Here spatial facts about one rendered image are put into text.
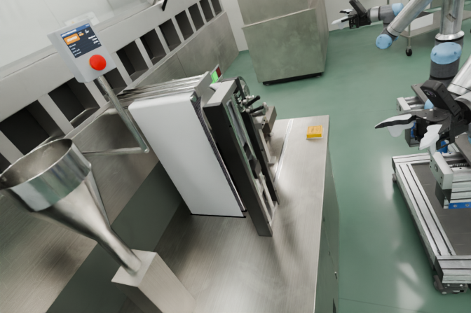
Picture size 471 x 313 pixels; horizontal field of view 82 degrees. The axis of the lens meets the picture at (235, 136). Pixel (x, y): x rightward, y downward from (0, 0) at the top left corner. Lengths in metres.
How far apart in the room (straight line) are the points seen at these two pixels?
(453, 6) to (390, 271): 1.42
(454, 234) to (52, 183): 1.80
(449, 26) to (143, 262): 1.68
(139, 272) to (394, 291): 1.46
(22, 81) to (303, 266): 0.93
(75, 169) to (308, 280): 0.69
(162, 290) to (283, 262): 0.37
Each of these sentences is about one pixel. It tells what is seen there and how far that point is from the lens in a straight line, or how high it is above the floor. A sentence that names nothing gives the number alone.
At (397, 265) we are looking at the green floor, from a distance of 1.99.
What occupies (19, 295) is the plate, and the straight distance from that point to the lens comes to 0.91.
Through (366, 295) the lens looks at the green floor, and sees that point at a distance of 1.89.
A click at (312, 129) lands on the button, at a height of 0.92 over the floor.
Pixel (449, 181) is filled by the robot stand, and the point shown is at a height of 0.73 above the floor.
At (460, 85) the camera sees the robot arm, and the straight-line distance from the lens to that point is 1.07.
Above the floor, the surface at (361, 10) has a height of 1.26.
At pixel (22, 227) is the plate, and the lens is 0.88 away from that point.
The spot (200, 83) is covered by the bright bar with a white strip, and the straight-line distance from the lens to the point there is 0.81.
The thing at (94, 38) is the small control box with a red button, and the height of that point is 1.67.
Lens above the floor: 1.72
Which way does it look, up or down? 32 degrees down
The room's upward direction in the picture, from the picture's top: 21 degrees counter-clockwise
